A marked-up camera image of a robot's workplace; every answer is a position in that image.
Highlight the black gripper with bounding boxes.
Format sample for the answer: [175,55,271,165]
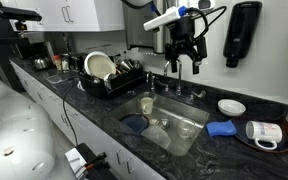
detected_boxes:
[164,14,209,75]

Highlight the steel cup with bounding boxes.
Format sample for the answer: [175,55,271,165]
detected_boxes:
[118,59,135,73]

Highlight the tall chrome faucet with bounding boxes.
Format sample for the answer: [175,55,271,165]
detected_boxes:
[163,59,183,96]

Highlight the small chrome faucet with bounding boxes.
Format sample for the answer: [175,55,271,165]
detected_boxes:
[146,70,157,93]

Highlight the stainless steel sink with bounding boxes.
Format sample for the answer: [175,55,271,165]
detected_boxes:
[108,91,211,157]

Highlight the steel paper towel dispenser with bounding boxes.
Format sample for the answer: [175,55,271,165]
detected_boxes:
[122,0,178,54]

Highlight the white bowl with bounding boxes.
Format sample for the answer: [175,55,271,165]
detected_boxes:
[217,98,247,117]

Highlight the metal sink drain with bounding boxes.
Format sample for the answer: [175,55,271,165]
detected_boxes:
[156,118,172,131]

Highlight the clear glass bowl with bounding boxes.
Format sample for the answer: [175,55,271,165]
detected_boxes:
[176,118,198,140]

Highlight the black dish rack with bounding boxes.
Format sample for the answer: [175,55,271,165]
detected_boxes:
[78,64,146,99]

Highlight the blue sponge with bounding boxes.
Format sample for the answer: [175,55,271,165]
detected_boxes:
[205,120,238,138]

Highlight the clear plastic container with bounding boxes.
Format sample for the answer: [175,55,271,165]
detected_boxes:
[141,124,172,150]

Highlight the large white plate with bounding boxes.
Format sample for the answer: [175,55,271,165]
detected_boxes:
[83,50,117,81]

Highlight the dark plate under mug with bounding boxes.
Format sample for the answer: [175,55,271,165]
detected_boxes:
[233,118,288,154]

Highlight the white printed mug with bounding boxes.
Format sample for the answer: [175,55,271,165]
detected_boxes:
[245,120,283,151]

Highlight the white upper cabinets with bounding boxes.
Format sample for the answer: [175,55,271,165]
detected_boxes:
[0,0,125,33]

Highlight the white cabinets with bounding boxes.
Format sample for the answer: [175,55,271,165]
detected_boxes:
[10,59,165,180]
[0,0,125,33]

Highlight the small spice jar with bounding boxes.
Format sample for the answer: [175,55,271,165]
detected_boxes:
[61,54,71,72]

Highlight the white lower cabinets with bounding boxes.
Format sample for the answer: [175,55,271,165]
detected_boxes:
[10,59,165,180]

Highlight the red lidded jar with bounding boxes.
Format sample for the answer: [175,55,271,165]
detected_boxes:
[52,54,63,72]

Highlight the black orange tool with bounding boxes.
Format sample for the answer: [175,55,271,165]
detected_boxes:
[83,152,108,169]

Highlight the clear flat lid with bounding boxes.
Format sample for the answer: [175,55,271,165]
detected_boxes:
[47,73,67,84]

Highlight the silver kettle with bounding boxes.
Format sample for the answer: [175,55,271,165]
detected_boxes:
[33,56,52,70]

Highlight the white flat box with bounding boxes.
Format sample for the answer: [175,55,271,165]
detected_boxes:
[64,147,89,180]

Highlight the black coffee machine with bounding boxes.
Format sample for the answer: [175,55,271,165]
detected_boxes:
[15,40,56,62]

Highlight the chrome lever handle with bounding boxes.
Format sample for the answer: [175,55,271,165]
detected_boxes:
[190,89,207,101]
[155,79,170,93]

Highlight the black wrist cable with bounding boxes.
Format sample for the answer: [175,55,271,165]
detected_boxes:
[185,5,228,38]

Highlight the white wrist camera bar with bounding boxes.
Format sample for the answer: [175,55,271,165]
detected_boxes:
[143,5,188,33]

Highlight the black wall soap dispenser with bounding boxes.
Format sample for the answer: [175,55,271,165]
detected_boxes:
[222,0,263,69]

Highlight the black counter cable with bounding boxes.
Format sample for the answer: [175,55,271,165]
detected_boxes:
[62,78,82,148]

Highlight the black stereo camera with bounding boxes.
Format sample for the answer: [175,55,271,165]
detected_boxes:
[0,4,43,33]

